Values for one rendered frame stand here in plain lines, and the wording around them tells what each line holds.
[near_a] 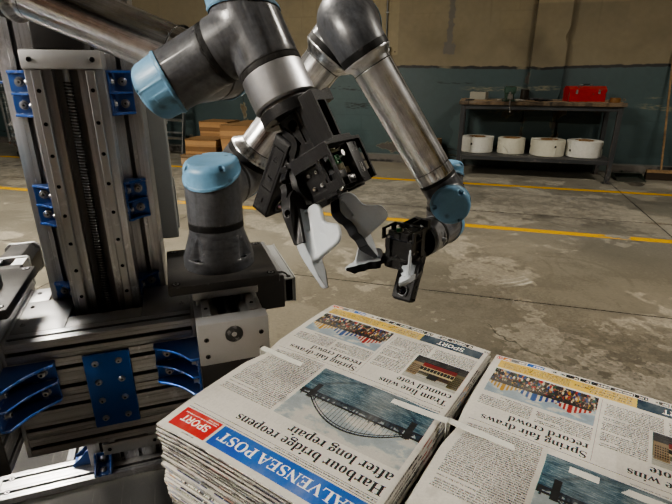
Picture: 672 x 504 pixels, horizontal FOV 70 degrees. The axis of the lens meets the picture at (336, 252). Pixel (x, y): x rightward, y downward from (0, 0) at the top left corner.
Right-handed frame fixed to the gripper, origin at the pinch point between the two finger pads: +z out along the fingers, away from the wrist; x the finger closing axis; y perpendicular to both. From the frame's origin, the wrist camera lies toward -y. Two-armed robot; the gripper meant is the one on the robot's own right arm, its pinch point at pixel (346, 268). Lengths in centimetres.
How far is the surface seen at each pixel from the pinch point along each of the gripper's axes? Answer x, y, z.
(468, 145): 558, -181, -31
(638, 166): 675, -34, 83
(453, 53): 604, -167, -149
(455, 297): 200, -94, 60
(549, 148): 578, -100, 14
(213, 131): 442, -467, -204
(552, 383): 14.8, 11.9, 25.5
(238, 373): -6.5, -19.5, 7.6
